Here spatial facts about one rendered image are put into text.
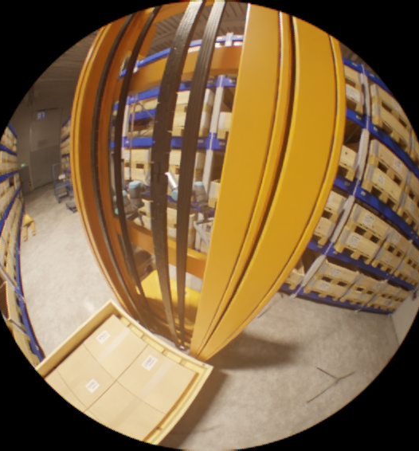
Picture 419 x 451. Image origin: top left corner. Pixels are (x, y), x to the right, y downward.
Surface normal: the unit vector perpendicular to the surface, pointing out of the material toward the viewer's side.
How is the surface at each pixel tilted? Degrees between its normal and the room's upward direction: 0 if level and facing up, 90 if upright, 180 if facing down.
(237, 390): 0
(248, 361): 0
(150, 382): 0
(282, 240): 90
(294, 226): 90
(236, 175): 90
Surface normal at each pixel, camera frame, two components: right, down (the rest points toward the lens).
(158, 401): 0.14, -0.86
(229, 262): -0.40, 0.40
